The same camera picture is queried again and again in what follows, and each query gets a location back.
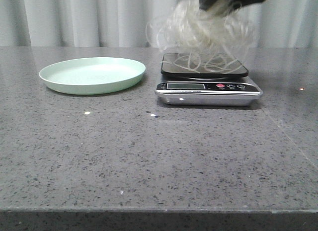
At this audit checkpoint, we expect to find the grey pleated curtain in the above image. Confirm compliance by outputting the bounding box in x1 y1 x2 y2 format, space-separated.
0 0 318 48

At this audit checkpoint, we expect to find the light green round plate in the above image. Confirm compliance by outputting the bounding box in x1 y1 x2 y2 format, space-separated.
39 57 146 95

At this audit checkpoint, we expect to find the black silver kitchen scale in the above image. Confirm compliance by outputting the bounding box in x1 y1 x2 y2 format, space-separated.
155 53 263 106

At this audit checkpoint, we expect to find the white vermicelli noodle bundle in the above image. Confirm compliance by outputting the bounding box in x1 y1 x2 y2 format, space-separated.
146 0 254 75

